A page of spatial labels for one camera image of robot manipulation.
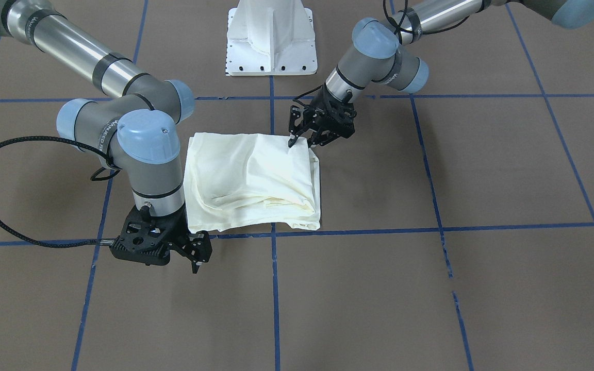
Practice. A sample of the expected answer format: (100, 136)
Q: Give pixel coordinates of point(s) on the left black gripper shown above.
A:
(315, 110)

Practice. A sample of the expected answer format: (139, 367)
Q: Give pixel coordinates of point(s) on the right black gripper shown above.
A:
(180, 230)

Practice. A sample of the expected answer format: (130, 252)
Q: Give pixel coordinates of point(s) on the cream long-sleeve cat shirt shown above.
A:
(234, 180)

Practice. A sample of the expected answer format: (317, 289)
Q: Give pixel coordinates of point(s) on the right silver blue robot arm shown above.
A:
(134, 132)

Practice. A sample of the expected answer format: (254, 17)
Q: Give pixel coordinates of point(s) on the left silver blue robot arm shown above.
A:
(377, 54)

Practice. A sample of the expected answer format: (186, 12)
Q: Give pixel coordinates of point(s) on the brown paper table mat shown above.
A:
(457, 227)

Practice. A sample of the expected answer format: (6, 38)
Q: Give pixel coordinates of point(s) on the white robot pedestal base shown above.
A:
(270, 38)

